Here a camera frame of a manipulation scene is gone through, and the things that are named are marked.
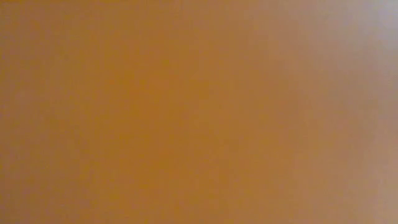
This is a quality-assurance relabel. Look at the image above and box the yellow plastic bin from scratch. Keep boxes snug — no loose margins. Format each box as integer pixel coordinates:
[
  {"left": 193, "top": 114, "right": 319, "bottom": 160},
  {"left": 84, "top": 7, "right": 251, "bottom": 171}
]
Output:
[{"left": 0, "top": 0, "right": 398, "bottom": 224}]

